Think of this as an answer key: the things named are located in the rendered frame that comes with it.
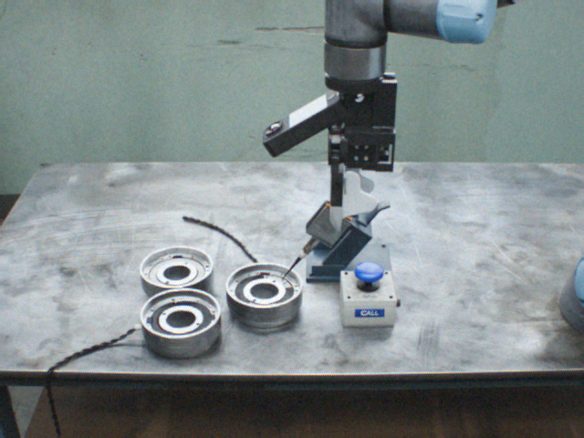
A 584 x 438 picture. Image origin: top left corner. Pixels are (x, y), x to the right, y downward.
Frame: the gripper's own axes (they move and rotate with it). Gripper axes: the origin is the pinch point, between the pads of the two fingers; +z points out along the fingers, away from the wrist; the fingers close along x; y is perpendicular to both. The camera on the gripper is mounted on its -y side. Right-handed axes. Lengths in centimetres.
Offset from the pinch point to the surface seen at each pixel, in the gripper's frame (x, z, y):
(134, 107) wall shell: 155, 46, -67
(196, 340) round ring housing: -14.1, 10.0, -16.9
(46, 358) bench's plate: -15.3, 13.0, -36.7
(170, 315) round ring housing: -8.6, 10.4, -21.3
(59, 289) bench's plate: -0.2, 13.0, -39.6
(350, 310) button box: -6.8, 10.3, 2.6
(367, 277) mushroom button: -5.1, 6.1, 4.6
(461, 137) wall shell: 160, 58, 49
